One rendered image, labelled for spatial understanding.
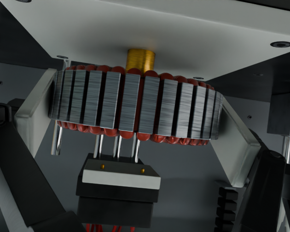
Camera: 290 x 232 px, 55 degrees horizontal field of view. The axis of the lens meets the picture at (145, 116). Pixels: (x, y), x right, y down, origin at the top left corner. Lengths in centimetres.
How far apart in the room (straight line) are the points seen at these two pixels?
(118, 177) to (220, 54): 12
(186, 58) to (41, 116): 10
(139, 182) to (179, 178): 25
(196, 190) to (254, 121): 15
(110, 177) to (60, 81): 9
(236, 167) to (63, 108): 10
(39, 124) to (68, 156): 29
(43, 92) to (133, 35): 6
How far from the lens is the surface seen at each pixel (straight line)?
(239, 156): 16
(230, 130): 18
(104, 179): 22
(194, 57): 20
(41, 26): 18
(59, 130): 27
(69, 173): 45
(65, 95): 16
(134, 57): 19
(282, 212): 43
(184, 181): 47
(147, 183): 22
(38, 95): 16
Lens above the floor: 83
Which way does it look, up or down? 1 degrees down
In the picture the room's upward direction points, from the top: 173 degrees counter-clockwise
